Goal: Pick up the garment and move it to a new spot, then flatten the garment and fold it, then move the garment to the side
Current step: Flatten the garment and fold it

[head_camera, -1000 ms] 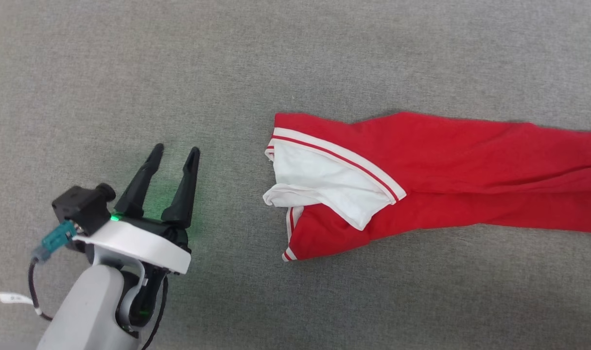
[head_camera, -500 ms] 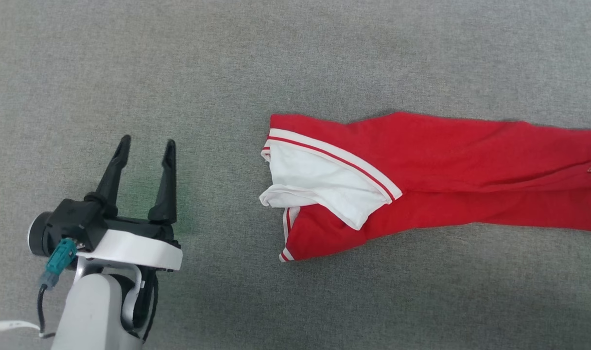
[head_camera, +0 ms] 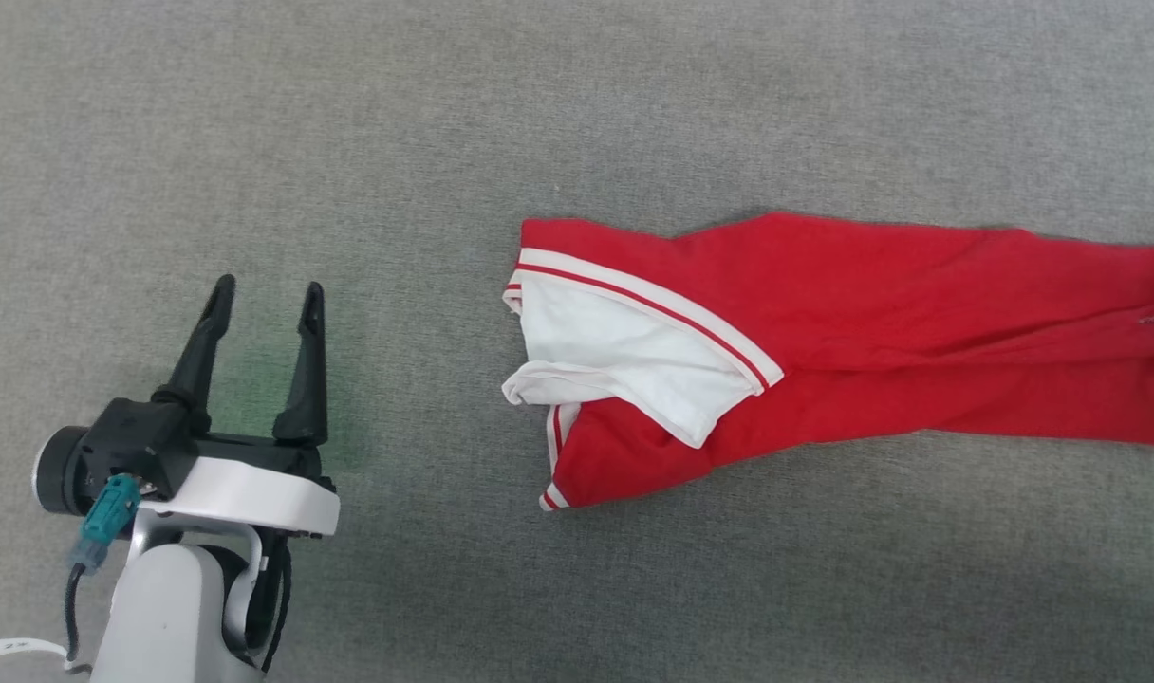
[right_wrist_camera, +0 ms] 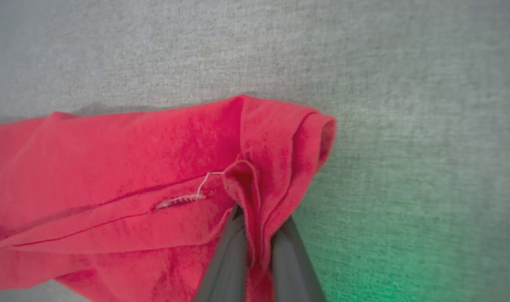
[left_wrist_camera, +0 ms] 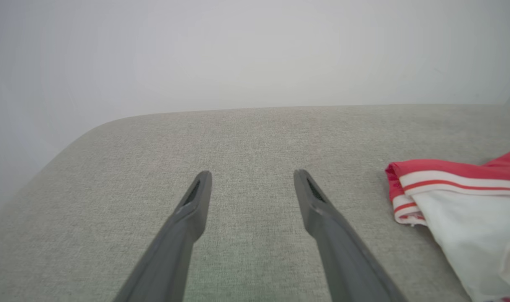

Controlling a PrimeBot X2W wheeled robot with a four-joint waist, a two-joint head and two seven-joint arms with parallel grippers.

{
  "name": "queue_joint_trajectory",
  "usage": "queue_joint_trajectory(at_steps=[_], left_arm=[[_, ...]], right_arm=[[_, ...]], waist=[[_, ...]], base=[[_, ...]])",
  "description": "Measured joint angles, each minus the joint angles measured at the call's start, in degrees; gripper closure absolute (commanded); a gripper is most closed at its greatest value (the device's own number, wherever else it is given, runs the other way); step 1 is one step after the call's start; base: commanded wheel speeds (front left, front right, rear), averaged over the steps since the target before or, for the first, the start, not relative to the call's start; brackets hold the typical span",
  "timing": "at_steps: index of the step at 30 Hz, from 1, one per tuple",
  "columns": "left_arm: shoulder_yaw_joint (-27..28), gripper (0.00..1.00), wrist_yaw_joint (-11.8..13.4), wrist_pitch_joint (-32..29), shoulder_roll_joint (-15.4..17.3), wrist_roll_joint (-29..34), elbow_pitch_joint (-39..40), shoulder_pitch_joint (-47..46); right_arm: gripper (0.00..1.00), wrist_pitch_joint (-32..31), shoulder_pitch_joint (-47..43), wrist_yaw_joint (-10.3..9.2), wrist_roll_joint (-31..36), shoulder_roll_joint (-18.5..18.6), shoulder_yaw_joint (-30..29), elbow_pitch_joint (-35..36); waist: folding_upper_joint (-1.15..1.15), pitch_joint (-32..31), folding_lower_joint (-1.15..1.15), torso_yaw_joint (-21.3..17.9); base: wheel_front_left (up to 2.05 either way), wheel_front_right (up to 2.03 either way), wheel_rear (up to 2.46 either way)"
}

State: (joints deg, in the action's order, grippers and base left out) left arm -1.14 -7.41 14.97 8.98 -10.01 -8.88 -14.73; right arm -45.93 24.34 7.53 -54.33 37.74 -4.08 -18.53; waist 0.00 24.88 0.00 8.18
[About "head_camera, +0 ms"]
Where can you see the grey fabric sofa surface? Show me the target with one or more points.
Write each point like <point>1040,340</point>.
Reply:
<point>634,114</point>

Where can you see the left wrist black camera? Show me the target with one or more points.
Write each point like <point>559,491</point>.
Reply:
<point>60,472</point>

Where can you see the red and white jersey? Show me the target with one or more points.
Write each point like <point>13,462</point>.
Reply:
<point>871,323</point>

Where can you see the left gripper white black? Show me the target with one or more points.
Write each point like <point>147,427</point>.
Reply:
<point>245,489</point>

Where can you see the left white grey robot arm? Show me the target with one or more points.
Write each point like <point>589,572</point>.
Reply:
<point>164,617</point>

